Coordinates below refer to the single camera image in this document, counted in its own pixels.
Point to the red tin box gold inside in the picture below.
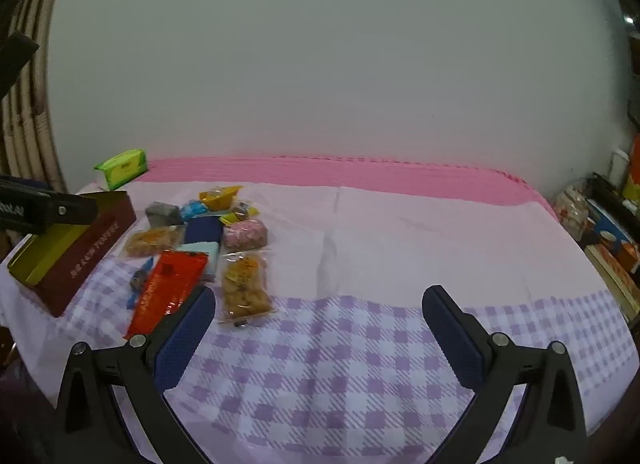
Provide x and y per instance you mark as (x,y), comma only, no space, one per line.
(85,259)

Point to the pink purple checked bedsheet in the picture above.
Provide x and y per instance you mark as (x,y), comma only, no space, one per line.
(350,244)

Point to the beige patterned curtain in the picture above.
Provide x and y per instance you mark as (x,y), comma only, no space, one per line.
(30,134)

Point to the clear fried snack packet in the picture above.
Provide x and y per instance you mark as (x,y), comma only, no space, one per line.
(152,241)
(245,286)

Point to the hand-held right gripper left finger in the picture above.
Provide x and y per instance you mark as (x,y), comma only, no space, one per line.
(182,339)

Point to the orange carton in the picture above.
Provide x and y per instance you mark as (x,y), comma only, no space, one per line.
(633,174)

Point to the orange snack packet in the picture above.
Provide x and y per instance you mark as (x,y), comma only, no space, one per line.
(220,198)

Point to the green tissue pack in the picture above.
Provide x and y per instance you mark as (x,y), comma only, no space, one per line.
(122,169)

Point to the small yellow snack packet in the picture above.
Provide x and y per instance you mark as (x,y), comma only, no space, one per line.
(239,214)

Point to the pink snack packet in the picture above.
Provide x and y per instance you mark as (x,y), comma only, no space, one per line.
(245,236)

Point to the dark blue teal snack packet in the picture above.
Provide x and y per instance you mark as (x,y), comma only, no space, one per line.
(202,230)

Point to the stack of flat boxes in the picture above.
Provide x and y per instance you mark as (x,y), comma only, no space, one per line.
(612,269)

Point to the blue candy wrapper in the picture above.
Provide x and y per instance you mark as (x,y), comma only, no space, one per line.
(139,281)
(192,210)

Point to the grey snack packet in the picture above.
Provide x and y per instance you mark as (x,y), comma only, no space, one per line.
(162,214)

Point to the red snack packet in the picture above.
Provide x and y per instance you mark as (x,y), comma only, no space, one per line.
(165,289)

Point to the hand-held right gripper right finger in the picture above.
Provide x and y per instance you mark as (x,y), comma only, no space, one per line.
(452,339)

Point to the dark bar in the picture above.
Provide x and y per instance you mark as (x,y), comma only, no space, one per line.
(15,62)

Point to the glass jar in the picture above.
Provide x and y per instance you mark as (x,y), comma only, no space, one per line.
(571,211)

